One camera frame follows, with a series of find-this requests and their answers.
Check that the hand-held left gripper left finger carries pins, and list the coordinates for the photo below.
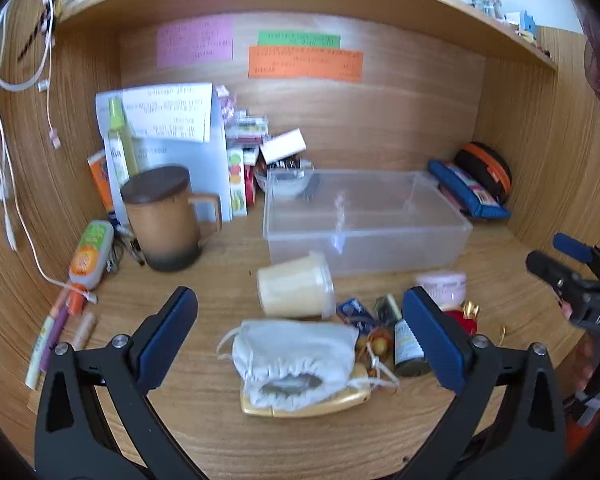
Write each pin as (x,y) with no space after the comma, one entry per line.
(172,330)

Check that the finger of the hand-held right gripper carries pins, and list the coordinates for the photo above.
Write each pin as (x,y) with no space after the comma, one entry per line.
(547,266)
(572,247)

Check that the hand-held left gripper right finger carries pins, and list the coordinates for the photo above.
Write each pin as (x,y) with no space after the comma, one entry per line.
(430,335)

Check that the dark bottle with yellow label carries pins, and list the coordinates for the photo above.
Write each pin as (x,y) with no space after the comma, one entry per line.
(407,350)

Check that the pink round jar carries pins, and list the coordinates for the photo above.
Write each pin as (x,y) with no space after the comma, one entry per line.
(442,287)

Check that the gold compact case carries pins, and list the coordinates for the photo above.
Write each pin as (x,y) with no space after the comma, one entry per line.
(350,397)

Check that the clear plastic storage box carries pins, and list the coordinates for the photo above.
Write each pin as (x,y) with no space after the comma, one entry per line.
(370,230)

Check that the cream plastic jar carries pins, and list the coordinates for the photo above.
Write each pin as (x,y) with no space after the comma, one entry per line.
(292,287)

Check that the wooden desktop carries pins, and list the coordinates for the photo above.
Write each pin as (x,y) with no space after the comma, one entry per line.
(220,440)

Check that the person's right hand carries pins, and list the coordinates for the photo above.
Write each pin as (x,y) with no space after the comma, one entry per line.
(586,362)

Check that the dark candy wrapper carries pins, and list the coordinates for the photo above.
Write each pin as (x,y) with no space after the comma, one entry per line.
(387,307)

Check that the small blue packet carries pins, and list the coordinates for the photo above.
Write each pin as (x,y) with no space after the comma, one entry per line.
(354,312)

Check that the pink lip balm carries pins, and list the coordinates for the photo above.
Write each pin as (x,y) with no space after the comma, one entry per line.
(84,331)

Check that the black binder clip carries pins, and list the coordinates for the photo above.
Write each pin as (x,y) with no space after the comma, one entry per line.
(130,250)

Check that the brown ceramic mug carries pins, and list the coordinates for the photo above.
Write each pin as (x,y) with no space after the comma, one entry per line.
(165,232)

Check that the orange marker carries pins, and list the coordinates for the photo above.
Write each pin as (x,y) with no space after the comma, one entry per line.
(72,302)

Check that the orange green tube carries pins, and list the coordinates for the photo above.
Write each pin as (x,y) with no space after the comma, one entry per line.
(91,255)

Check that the pink flat pouch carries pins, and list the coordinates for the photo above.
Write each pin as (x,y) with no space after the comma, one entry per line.
(452,200)

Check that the blue pencil case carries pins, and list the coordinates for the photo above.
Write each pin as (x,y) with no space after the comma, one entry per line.
(462,182)

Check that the black orange round case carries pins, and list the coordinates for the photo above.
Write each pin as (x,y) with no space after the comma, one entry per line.
(485,162)

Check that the fruit print box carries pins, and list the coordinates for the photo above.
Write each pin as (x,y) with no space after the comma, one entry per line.
(236,185)

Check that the orange carton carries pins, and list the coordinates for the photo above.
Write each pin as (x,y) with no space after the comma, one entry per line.
(100,180)

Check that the red small box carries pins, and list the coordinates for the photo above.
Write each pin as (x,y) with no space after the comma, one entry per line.
(250,180)

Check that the small bowl of trinkets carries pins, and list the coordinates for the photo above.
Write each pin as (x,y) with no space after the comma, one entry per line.
(285,185)

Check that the green spray bottle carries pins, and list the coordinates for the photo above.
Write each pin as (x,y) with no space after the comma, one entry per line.
(119,135)

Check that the white small box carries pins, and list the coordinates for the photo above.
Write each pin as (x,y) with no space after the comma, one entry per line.
(282,145)

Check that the white printed booklet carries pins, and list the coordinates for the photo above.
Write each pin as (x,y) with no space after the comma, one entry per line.
(170,110)

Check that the blue small figure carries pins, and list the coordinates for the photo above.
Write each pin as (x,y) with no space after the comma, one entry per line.
(527,22)

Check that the pink coil packet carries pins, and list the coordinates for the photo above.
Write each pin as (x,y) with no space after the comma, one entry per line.
(224,102)

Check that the pink paper note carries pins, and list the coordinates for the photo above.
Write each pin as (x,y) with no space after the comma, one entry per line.
(195,42)

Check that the orange paper note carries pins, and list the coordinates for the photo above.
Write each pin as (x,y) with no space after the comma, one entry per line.
(305,65)

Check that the green paper note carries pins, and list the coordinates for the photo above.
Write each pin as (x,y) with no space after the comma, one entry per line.
(300,40)

